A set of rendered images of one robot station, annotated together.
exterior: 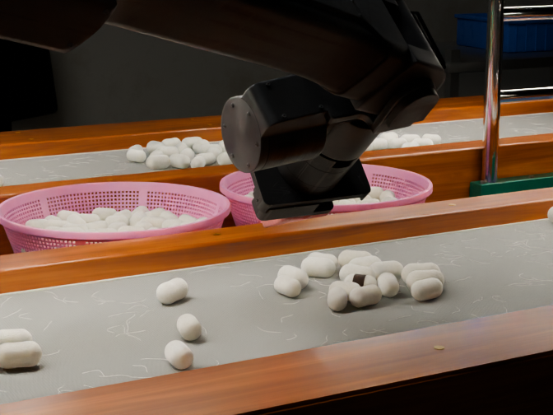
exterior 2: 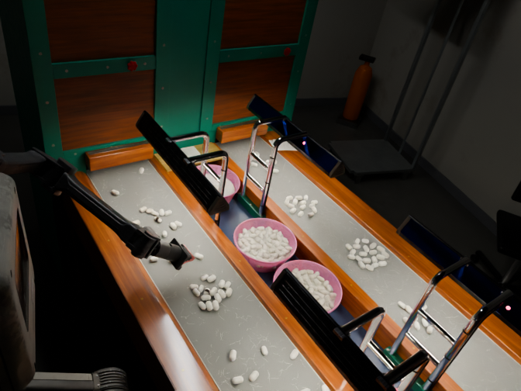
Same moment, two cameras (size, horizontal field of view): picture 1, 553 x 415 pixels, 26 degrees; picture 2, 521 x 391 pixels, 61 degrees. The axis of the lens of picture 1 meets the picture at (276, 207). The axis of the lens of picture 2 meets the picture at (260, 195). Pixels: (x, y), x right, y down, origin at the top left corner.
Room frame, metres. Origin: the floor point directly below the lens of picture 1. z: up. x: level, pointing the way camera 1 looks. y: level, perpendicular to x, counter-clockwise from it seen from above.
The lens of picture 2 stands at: (0.95, -1.13, 2.02)
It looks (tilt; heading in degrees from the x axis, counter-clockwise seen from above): 37 degrees down; 76
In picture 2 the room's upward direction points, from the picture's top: 12 degrees clockwise
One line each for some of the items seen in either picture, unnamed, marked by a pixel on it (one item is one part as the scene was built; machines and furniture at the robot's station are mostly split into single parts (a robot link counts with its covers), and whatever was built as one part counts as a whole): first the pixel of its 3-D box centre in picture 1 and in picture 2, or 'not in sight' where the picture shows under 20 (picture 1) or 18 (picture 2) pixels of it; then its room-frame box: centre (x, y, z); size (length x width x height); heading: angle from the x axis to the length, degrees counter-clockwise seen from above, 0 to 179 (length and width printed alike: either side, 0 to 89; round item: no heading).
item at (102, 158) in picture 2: not in sight; (120, 154); (0.71, 0.66, 0.83); 0.30 x 0.06 x 0.07; 28
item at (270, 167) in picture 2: not in sight; (272, 168); (1.39, 0.51, 0.90); 0.20 x 0.19 x 0.45; 118
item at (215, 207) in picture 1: (115, 244); (263, 247); (1.34, 0.19, 0.72); 0.27 x 0.27 x 0.10
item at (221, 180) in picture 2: not in sight; (194, 189); (1.04, 0.33, 0.90); 0.20 x 0.19 x 0.45; 118
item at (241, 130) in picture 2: not in sight; (243, 130); (1.31, 0.97, 0.83); 0.30 x 0.06 x 0.07; 28
